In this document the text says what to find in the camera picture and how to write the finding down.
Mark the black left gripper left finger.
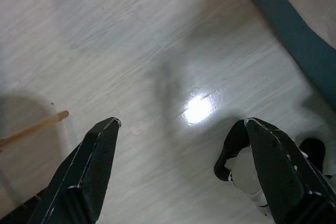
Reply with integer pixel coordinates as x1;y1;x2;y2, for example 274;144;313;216
26;116;122;224

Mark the wooden furniture leg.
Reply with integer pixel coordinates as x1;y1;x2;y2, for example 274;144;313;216
0;110;70;149

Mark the teal upholstered sofa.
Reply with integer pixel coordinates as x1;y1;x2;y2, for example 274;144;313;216
230;0;336;109

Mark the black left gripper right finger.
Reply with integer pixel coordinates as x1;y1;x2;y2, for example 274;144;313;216
244;117;336;224

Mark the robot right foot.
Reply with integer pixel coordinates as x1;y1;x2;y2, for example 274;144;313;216
299;137;336;179

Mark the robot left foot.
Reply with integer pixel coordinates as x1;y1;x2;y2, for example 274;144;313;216
213;119;271;217

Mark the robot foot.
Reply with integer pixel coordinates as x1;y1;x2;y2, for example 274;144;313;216
213;119;271;217
299;137;336;179

